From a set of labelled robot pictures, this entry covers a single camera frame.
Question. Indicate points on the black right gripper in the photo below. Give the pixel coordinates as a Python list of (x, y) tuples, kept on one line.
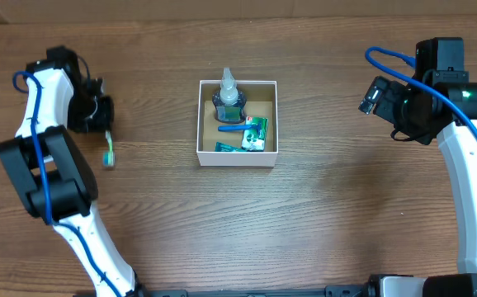
[(394, 96)]

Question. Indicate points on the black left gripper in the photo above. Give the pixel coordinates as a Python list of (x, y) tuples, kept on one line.
[(106, 121)]

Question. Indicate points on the green white toothbrush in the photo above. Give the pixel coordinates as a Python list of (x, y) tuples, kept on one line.
[(109, 156)]

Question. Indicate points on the teal toothpaste tube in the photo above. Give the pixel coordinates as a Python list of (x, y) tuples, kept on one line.
[(221, 147)]

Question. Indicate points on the blue pump bottle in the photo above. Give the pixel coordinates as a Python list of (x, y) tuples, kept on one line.
[(229, 101)]

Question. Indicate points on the blue disposable razor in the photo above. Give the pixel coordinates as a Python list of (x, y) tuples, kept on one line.
[(238, 128)]

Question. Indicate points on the green soap packet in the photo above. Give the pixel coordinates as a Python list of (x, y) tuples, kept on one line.
[(254, 139)]

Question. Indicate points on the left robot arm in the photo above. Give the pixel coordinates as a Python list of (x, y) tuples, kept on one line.
[(51, 176)]

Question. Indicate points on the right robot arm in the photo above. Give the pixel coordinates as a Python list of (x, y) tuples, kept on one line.
[(429, 97)]

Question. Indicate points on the white cardboard box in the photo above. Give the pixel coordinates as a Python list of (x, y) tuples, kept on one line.
[(262, 101)]

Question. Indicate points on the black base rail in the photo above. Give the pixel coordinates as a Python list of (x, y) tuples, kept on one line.
[(263, 290)]

